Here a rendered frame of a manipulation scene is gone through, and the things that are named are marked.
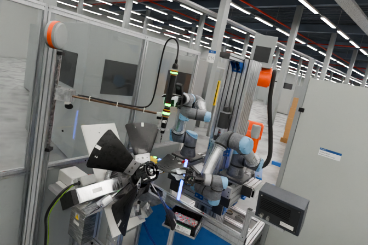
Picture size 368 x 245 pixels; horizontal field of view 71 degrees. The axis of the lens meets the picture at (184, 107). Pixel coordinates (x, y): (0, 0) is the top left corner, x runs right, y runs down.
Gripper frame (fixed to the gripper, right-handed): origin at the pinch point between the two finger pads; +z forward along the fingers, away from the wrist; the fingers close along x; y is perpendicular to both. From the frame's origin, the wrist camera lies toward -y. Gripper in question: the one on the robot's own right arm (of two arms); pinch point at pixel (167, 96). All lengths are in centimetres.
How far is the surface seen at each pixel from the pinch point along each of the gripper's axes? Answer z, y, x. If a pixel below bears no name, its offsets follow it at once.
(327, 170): -164, 55, -110
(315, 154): -167, 43, -95
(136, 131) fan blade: -2.8, 27.9, 19.2
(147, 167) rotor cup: 10.8, 41.7, -1.7
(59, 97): 28, 13, 56
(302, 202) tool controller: -21, 42, -85
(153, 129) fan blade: -10.8, 25.7, 11.6
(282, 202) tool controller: -18, 44, -75
